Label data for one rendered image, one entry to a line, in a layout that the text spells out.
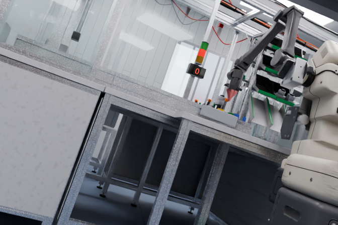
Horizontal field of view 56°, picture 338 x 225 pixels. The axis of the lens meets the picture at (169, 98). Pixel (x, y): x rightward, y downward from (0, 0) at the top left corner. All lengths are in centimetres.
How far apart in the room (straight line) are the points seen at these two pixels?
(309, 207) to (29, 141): 123
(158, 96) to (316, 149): 84
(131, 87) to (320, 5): 338
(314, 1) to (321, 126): 327
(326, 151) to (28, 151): 135
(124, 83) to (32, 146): 55
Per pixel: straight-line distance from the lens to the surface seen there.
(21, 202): 173
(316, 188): 106
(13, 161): 169
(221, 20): 337
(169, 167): 154
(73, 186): 169
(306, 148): 146
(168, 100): 179
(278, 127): 227
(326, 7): 471
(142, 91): 175
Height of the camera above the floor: 72
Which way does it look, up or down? 7 degrees up
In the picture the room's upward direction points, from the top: 19 degrees clockwise
